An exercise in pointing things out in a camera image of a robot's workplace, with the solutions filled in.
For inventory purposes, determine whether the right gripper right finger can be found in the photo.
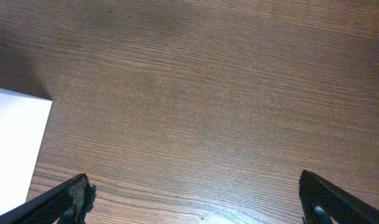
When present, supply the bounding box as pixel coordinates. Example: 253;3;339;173
299;170;379;224

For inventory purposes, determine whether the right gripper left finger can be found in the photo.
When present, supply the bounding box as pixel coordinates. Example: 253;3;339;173
0;174;96;224

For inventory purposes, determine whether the white box pink interior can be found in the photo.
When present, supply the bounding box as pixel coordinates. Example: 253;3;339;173
0;88;52;215

